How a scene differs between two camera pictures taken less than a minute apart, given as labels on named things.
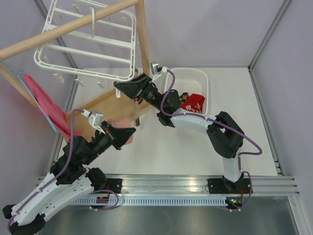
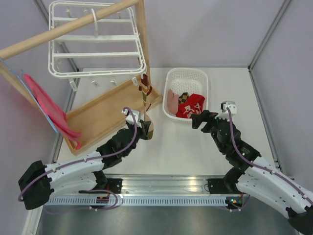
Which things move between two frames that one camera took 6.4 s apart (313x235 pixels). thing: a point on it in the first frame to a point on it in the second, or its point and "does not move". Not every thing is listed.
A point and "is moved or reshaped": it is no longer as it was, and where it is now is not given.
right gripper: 135,88 to 197,119
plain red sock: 195,99 does not move
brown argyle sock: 183,97 does not move
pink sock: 124,122 is moved or reshaped
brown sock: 136,112 to 146,89
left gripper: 118,136 to 143,131
